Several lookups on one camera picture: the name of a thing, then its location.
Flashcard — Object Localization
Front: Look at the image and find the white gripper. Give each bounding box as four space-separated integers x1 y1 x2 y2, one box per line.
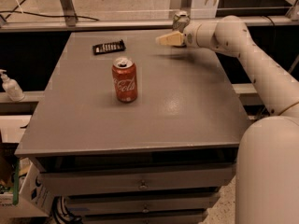
155 22 200 48

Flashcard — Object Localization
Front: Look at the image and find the green white 7up can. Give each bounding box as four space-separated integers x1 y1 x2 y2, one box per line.
172 10 190 33

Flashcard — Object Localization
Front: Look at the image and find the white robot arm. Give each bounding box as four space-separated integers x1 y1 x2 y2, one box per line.
156 16 299 224

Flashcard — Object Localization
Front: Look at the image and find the red coke can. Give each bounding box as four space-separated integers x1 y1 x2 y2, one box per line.
112 57 137 103

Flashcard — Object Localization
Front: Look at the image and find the grey drawer cabinet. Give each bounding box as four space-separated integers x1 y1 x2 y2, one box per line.
14 27 253 224

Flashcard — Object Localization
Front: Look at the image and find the white pump bottle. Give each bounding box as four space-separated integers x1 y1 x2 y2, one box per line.
0 69 25 102

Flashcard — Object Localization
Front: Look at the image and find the bottom grey drawer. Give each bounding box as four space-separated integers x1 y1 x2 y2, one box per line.
82 209 207 224

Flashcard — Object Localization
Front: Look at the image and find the grey drawer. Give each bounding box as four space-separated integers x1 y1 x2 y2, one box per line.
41 163 235 196
82 209 207 224
66 192 220 216

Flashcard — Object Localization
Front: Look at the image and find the middle grey drawer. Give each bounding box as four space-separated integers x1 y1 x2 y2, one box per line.
66 192 220 216

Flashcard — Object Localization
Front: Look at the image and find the top grey drawer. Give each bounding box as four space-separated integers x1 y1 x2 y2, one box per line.
41 163 235 196

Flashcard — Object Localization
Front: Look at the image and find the white cardboard box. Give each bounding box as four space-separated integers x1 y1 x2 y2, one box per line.
0 159 53 217

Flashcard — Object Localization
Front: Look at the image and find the metal frame rail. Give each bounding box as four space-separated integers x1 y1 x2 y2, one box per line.
0 16 299 33

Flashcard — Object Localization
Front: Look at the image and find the black floor cable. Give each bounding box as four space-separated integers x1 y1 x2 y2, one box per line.
0 0 101 22

